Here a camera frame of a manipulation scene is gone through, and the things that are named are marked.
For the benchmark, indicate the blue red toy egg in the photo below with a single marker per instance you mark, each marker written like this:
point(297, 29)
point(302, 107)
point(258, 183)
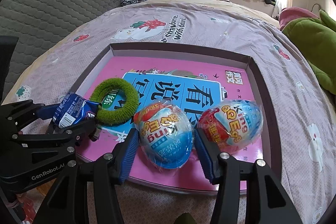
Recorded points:
point(162, 140)
point(231, 124)

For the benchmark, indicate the shallow grey cardboard box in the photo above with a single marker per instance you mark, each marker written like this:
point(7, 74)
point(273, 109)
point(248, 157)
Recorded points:
point(263, 113)

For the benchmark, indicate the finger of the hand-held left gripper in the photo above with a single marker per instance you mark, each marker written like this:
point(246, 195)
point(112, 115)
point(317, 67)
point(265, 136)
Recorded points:
point(46, 111)
point(84, 132)

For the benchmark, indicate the grey quilted headboard cover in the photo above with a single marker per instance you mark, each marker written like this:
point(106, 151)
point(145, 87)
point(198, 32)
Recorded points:
point(52, 3)

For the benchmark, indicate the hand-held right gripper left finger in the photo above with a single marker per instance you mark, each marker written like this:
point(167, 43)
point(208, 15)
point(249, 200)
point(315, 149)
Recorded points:
point(128, 158)

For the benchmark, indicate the pink cloth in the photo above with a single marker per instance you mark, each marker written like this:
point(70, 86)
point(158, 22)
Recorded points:
point(294, 16)

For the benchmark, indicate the green hair scrunchie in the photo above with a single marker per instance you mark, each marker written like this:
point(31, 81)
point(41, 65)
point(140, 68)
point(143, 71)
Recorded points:
point(130, 106)

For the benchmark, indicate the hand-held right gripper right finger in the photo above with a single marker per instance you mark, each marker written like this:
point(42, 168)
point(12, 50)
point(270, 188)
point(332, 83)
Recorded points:
point(206, 158)

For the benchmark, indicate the pink blue book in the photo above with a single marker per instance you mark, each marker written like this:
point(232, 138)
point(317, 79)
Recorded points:
point(236, 87)

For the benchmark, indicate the blue snack packet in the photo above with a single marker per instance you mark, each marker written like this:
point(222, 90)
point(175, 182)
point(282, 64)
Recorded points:
point(71, 108)

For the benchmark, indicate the green fleece blanket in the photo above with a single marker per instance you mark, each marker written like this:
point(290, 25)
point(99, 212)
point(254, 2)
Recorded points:
point(315, 43)

